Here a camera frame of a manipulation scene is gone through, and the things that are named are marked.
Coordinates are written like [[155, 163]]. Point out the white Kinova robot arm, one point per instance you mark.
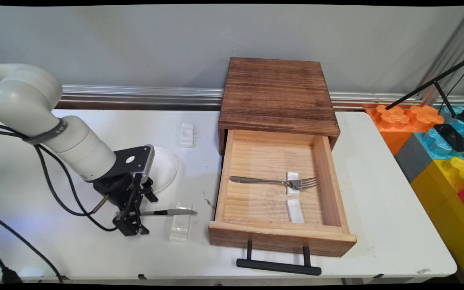
[[26, 96]]

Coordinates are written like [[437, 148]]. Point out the black smartphone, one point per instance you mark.
[[453, 137]]

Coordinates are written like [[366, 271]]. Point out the white rest at back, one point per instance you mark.
[[187, 137]]

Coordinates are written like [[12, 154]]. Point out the orange building block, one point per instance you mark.
[[393, 133]]

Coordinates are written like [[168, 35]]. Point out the dark wooden drawer cabinet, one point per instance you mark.
[[276, 88]]

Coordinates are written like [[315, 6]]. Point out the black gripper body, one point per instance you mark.
[[119, 189]]

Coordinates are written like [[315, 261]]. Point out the long clear cutlery rest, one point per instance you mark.
[[180, 229]]

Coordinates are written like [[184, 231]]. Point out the yellow building block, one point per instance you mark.
[[441, 209]]

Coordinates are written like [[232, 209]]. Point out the silver metal fork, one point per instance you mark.
[[302, 183]]

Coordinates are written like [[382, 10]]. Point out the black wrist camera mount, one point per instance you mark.
[[133, 161]]

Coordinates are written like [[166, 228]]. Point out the silver metal knife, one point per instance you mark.
[[175, 212]]

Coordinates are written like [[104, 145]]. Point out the small white cutlery rest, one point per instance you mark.
[[292, 175]]

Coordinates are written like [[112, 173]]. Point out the light blue building block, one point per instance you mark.
[[433, 145]]

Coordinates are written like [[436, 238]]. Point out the white ceramic plate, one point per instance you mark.
[[165, 167]]

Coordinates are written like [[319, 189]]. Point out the black tripod stand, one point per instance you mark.
[[417, 90]]

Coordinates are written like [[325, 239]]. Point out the aluminium rail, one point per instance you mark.
[[377, 96]]

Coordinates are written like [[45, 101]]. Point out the light wooden drawer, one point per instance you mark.
[[256, 205]]

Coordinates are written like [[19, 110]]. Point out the long white cutlery rest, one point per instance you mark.
[[295, 211]]

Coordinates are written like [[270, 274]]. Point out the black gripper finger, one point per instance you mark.
[[149, 191], [131, 223]]

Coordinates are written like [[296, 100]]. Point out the gray building block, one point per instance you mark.
[[413, 161]]

